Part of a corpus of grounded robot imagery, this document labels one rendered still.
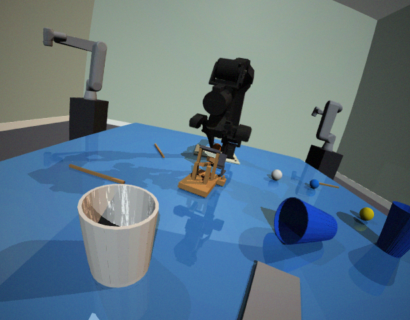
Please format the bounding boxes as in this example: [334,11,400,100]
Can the blue ball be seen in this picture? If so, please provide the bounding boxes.
[310,179,319,189]

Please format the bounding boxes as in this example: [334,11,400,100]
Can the white cup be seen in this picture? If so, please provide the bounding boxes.
[77,184,159,288]

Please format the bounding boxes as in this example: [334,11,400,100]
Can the yellow ball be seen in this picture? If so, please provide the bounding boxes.
[359,207,374,221]

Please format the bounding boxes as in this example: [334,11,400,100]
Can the blue cup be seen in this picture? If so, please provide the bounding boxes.
[274,197,338,245]
[377,201,410,258]

